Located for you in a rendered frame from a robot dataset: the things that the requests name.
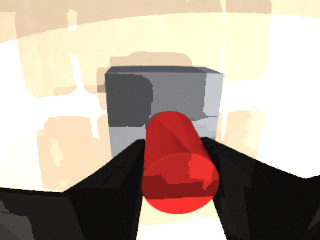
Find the red marker cap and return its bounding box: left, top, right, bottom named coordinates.
left=141, top=111, right=220, bottom=215

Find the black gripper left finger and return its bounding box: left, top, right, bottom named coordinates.
left=0, top=139, right=145, bottom=240

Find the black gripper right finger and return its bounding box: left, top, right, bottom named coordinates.
left=200, top=137, right=320, bottom=240

